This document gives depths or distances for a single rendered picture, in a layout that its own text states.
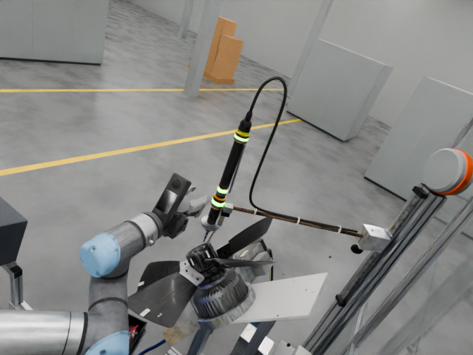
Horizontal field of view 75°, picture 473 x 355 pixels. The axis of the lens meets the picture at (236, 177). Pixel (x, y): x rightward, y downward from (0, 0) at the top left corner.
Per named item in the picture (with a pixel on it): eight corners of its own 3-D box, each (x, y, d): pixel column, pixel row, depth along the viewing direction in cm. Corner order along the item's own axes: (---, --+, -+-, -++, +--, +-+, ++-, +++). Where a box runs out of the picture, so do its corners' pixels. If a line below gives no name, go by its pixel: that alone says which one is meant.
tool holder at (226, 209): (224, 220, 115) (232, 200, 110) (225, 234, 109) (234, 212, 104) (200, 215, 113) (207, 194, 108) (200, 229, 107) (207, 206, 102)
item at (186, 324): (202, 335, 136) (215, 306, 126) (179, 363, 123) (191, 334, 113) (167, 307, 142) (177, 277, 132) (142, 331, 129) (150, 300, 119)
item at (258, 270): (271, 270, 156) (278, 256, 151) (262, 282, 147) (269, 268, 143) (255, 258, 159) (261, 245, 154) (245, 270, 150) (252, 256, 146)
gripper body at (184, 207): (166, 215, 85) (132, 234, 76) (172, 189, 81) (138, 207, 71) (187, 229, 83) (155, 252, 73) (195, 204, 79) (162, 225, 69)
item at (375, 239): (374, 242, 126) (386, 227, 122) (383, 255, 120) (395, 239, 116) (352, 237, 124) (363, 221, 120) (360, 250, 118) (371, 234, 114)
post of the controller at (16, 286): (23, 302, 126) (22, 269, 117) (15, 306, 124) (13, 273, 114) (18, 297, 127) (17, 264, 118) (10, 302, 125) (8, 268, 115)
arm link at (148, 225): (123, 213, 68) (150, 234, 65) (139, 206, 72) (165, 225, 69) (119, 239, 71) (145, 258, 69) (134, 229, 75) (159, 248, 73)
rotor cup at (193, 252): (229, 262, 136) (217, 235, 136) (220, 278, 123) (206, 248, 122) (202, 272, 141) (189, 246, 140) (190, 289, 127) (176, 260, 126)
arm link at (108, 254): (74, 266, 63) (77, 235, 59) (118, 241, 72) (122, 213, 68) (101, 289, 60) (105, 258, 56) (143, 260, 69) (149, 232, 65)
